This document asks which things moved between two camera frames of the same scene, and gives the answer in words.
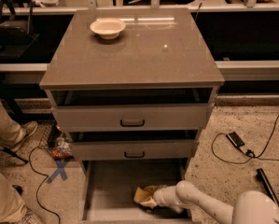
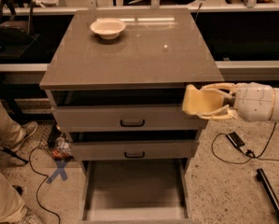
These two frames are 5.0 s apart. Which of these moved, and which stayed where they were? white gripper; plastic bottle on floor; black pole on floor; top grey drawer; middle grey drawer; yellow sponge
Moved: white gripper; yellow sponge
Stayed: middle grey drawer; plastic bottle on floor; black pole on floor; top grey drawer
